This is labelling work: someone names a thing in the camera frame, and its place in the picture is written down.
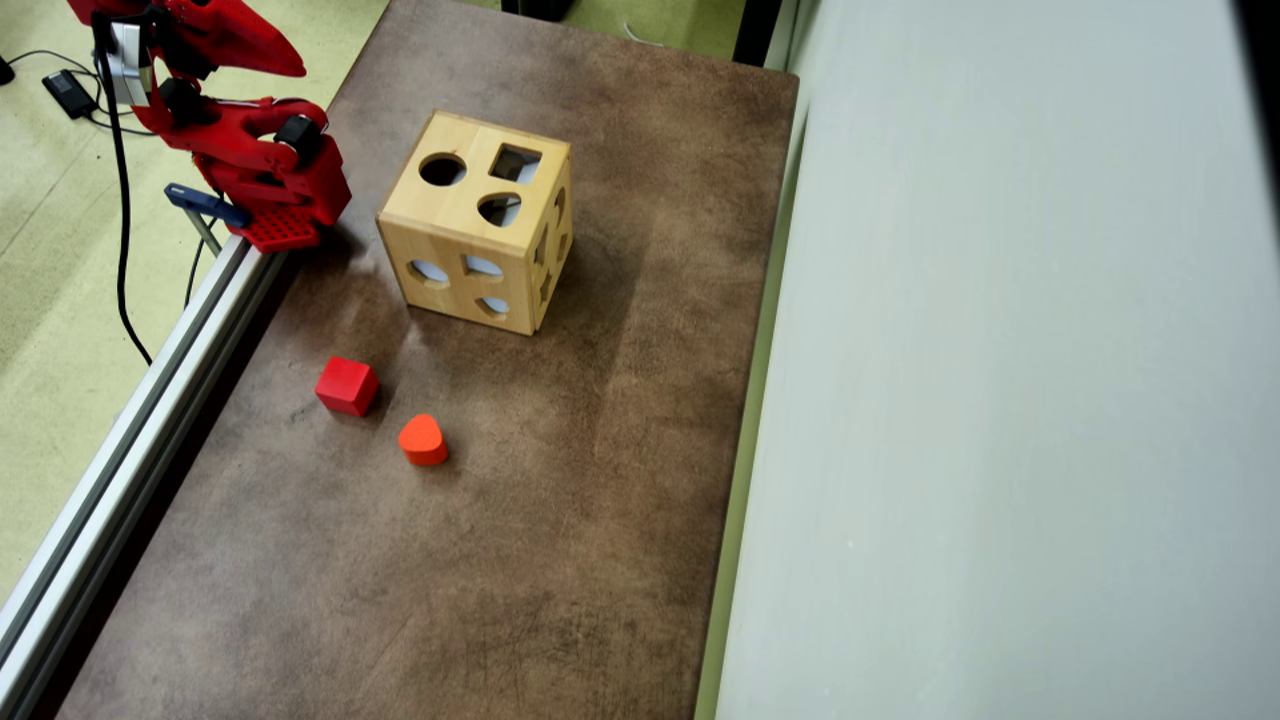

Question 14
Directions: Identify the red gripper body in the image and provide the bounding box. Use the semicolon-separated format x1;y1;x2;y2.
68;0;216;81

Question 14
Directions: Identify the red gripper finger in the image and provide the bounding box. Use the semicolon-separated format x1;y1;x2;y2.
215;52;306;78
185;0;304;73

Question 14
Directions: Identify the red cube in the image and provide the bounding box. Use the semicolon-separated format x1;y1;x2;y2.
315;356;380;418

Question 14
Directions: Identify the wooden shape sorter box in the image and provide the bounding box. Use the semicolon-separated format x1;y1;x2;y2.
377;110;574;336

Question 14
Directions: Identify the black power adapter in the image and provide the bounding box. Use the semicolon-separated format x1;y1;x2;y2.
42;68;99;121

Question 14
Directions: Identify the blue clamp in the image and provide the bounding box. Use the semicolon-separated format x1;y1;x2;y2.
165;183;251;256

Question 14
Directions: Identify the orange rounded triangle block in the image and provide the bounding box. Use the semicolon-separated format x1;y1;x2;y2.
398;413;449;467

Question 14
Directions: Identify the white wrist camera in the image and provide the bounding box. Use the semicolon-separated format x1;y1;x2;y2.
108;22;153;106

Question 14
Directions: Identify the thin black power cable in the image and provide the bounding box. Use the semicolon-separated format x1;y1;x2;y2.
8;48;158;137

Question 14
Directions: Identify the thick black camera cable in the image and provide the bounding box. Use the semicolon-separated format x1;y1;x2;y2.
90;10;154;367

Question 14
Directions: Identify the aluminium profile rail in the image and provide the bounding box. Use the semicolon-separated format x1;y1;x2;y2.
0;235;291;720

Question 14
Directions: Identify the dark vertical post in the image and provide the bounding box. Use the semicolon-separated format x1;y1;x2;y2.
733;0;784;69

